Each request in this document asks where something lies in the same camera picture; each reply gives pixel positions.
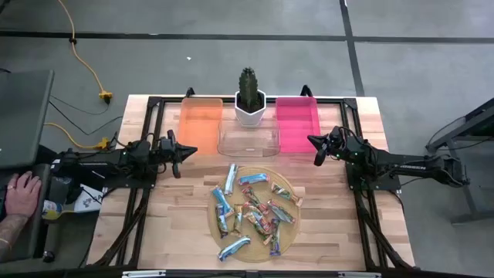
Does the person's forearm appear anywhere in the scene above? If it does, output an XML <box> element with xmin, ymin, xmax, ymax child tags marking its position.
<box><xmin>0</xmin><ymin>214</ymin><xmax>30</xmax><ymax>263</ymax></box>

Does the black aluminium table frame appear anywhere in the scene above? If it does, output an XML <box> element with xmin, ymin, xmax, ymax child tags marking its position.
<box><xmin>86</xmin><ymin>85</ymin><xmax>416</xmax><ymax>271</ymax></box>

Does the green brown granola bar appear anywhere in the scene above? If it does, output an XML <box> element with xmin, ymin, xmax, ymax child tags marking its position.
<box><xmin>266</xmin><ymin>198</ymin><xmax>296</xmax><ymax>225</ymax></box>

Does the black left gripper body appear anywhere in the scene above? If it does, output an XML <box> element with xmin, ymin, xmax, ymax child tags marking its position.
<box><xmin>157</xmin><ymin>130</ymin><xmax>182</xmax><ymax>180</ymax></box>

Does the person's hand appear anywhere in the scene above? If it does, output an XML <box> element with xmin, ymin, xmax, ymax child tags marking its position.
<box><xmin>4</xmin><ymin>171</ymin><xmax>42</xmax><ymax>219</ymax></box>

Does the round woven straw placemat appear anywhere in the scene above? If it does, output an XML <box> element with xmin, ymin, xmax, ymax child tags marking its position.
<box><xmin>207</xmin><ymin>165</ymin><xmax>302</xmax><ymax>264</ymax></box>

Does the yellow brown granola bar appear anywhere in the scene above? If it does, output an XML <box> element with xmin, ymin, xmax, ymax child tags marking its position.
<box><xmin>230</xmin><ymin>204</ymin><xmax>245</xmax><ymax>238</ymax></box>

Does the dark blue Chewy granola bar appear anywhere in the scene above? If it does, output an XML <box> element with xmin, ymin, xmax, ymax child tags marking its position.
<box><xmin>215</xmin><ymin>203</ymin><xmax>230</xmax><ymax>239</ymax></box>

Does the light blue white granola bar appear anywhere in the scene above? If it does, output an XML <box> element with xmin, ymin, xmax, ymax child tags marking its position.
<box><xmin>224</xmin><ymin>163</ymin><xmax>239</xmax><ymax>196</ymax></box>

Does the clear plastic tray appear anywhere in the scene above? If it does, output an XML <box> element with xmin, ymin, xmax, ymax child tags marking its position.
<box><xmin>217</xmin><ymin>117</ymin><xmax>282</xmax><ymax>158</ymax></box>

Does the pink translucent plastic tray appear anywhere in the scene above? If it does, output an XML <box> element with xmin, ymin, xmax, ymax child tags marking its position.
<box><xmin>275</xmin><ymin>96</ymin><xmax>322</xmax><ymax>154</ymax></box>

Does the blue snack bar wrapper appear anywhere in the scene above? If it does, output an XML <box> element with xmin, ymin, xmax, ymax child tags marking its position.
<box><xmin>210</xmin><ymin>185</ymin><xmax>235</xmax><ymax>219</ymax></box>

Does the white printed bag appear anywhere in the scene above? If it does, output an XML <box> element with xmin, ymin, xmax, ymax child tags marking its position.
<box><xmin>73</xmin><ymin>184</ymin><xmax>105</xmax><ymax>214</ymax></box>

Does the gray monitor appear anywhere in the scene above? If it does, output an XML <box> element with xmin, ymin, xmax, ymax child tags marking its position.
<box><xmin>0</xmin><ymin>69</ymin><xmax>55</xmax><ymax>170</ymax></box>

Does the thin black floor cable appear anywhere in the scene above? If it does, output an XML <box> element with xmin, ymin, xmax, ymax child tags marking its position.
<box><xmin>47</xmin><ymin>100</ymin><xmax>124</xmax><ymax>137</ymax></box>
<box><xmin>49</xmin><ymin>94</ymin><xmax>113</xmax><ymax>117</ymax></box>

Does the silver metal bracket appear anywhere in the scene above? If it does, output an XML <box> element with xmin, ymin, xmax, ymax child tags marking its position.
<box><xmin>338</xmin><ymin>271</ymin><xmax>382</xmax><ymax>278</ymax></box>
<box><xmin>122</xmin><ymin>270</ymin><xmax>167</xmax><ymax>278</ymax></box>

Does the dark metal stand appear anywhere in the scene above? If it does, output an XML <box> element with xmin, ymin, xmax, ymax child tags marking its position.
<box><xmin>424</xmin><ymin>98</ymin><xmax>494</xmax><ymax>225</ymax></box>

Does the white hexagonal plant pot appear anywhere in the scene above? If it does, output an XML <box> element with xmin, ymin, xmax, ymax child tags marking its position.
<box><xmin>234</xmin><ymin>89</ymin><xmax>267</xmax><ymax>127</ymax></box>

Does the white yellow bottle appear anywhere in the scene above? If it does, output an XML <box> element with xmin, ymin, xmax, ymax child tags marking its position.
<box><xmin>41</xmin><ymin>199</ymin><xmax>65</xmax><ymax>221</ymax></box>

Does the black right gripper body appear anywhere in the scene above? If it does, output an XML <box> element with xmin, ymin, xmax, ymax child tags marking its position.
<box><xmin>314</xmin><ymin>125</ymin><xmax>350</xmax><ymax>167</ymax></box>

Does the orange translucent plastic tray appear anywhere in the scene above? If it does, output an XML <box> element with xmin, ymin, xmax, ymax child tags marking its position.
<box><xmin>177</xmin><ymin>97</ymin><xmax>225</xmax><ymax>155</ymax></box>

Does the yellow extension cord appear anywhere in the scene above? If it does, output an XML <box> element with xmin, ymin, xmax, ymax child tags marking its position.
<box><xmin>56</xmin><ymin>0</ymin><xmax>113</xmax><ymax>104</ymax></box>
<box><xmin>43</xmin><ymin>122</ymin><xmax>113</xmax><ymax>151</ymax></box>

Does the green cactus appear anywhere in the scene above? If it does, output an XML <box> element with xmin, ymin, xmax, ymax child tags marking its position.
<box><xmin>238</xmin><ymin>67</ymin><xmax>263</xmax><ymax>113</ymax></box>

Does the red blue granola bar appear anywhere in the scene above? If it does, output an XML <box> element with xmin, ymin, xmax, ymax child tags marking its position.
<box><xmin>247</xmin><ymin>205</ymin><xmax>273</xmax><ymax>236</ymax></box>

